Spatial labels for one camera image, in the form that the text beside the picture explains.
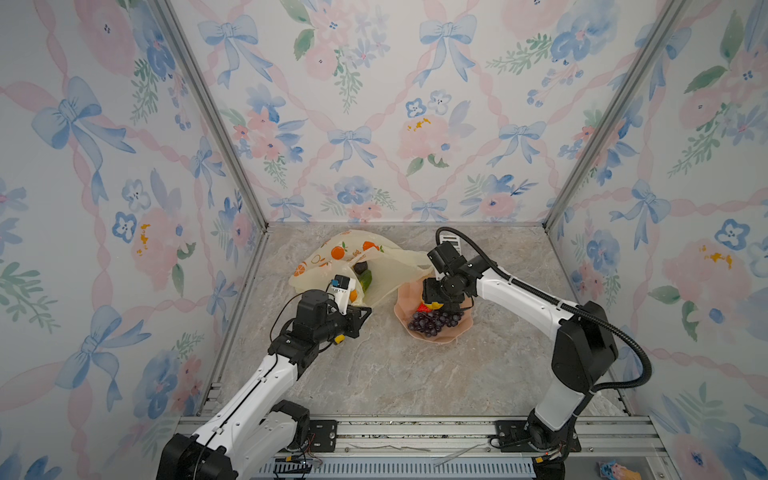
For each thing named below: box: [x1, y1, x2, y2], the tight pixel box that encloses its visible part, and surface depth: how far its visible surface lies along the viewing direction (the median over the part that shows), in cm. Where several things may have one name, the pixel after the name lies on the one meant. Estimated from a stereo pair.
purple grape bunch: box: [408, 310, 464, 337], surface depth 89 cm
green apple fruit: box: [359, 269, 373, 293], surface depth 102 cm
